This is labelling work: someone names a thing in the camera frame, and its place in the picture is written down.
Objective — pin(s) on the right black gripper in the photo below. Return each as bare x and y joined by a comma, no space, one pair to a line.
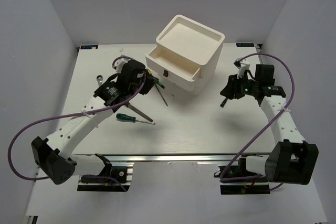
231,90

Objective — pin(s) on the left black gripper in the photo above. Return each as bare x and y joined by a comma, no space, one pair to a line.
150,82

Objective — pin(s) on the precision screwdriver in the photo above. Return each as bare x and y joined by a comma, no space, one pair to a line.
223,102
161,85

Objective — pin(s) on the white drawer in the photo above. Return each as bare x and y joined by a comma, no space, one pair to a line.
172,66

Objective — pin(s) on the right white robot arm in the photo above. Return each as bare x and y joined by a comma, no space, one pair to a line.
293,159

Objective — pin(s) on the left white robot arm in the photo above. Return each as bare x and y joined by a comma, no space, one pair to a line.
54,154

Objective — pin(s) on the grey metal file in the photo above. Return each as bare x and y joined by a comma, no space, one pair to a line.
140,113

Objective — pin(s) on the white drawer cabinet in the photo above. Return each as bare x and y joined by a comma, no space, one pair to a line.
195,42

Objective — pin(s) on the blue label right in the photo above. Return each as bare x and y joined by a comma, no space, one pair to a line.
244,44

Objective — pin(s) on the blue label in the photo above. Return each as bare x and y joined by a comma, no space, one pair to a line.
88,47
244,44

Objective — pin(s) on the silver ratchet wrench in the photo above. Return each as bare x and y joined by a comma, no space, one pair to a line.
99,80

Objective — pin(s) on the blue label left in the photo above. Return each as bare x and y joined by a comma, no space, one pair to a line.
88,47

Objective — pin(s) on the yellow handle screwdriver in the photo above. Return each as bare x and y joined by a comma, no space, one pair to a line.
160,93

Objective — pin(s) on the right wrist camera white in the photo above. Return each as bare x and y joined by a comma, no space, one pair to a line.
242,66

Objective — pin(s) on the green handle screwdriver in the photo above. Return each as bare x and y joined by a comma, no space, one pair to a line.
127,118

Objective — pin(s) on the aluminium rail front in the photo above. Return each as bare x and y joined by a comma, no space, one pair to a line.
171,158

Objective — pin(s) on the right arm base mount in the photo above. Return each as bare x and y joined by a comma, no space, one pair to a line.
247,186

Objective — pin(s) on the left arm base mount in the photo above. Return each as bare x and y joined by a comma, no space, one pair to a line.
116,179

